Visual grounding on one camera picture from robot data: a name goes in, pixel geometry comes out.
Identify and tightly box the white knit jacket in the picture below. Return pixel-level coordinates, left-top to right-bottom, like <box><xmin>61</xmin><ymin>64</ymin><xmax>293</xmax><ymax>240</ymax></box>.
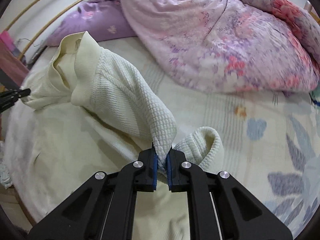
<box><xmin>4</xmin><ymin>30</ymin><xmax>226</xmax><ymax>240</ymax></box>

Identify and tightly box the pink red towel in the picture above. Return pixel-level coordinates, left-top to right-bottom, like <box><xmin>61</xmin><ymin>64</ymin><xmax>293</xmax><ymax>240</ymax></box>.
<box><xmin>1</xmin><ymin>31</ymin><xmax>29</xmax><ymax>89</ymax></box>

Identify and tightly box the striped teal pillow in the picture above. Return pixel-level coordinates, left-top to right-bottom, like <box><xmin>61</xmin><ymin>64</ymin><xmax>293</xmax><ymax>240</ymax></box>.
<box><xmin>309</xmin><ymin>83</ymin><xmax>320</xmax><ymax>108</ymax></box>

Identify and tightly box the purple floral quilt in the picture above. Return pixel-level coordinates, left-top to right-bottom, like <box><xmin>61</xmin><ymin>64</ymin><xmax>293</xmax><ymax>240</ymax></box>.
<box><xmin>47</xmin><ymin>0</ymin><xmax>319</xmax><ymax>93</ymax></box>

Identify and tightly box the lower wooden rail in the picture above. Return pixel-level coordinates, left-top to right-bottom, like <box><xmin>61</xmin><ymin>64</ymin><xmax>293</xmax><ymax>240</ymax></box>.
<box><xmin>17</xmin><ymin>0</ymin><xmax>96</xmax><ymax>61</ymax></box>

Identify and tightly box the wooden rail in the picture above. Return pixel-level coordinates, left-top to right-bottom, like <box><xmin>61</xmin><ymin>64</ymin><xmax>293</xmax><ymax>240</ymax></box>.
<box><xmin>17</xmin><ymin>0</ymin><xmax>96</xmax><ymax>61</ymax></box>
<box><xmin>4</xmin><ymin>0</ymin><xmax>41</xmax><ymax>31</ymax></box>

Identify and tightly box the upper wooden rail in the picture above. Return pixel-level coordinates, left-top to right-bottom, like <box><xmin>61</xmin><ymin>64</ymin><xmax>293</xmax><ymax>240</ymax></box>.
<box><xmin>4</xmin><ymin>0</ymin><xmax>41</xmax><ymax>31</ymax></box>

